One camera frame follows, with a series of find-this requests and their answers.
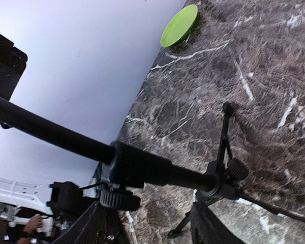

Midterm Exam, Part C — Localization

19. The black tripod mic stand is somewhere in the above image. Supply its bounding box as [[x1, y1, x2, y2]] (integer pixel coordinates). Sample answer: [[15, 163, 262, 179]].
[[11, 103, 305, 223]]

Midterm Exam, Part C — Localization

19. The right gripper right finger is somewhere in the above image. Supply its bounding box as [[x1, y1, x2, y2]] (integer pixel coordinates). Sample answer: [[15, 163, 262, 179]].
[[191, 202, 244, 244]]

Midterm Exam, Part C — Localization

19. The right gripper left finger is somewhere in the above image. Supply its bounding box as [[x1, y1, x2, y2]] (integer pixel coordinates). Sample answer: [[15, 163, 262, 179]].
[[53, 202, 125, 244]]

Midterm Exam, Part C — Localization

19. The green plate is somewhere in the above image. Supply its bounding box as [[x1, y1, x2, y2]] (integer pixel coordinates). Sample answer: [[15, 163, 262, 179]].
[[160, 4, 198, 48]]

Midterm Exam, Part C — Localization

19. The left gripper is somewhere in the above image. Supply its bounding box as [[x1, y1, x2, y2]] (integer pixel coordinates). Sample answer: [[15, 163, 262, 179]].
[[0, 29, 28, 143]]

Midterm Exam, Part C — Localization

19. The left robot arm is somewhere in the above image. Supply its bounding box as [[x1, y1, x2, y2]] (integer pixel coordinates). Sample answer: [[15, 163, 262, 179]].
[[0, 34, 94, 221]]

